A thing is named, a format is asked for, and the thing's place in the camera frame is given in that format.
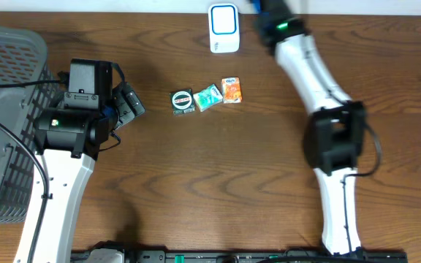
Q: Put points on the teal small tissue pack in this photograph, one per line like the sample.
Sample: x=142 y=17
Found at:
x=208 y=97

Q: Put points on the orange small tissue pack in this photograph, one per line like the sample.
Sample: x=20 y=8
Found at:
x=231 y=90

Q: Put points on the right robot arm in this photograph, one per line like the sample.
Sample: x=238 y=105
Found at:
x=333 y=137

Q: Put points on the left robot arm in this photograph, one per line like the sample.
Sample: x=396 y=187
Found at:
x=69 y=136

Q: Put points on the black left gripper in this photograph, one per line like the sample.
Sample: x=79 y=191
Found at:
x=120 y=101

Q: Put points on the green round-logo box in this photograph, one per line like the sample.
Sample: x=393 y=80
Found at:
x=182 y=101

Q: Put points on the white barcode scanner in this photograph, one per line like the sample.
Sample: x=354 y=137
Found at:
x=224 y=29

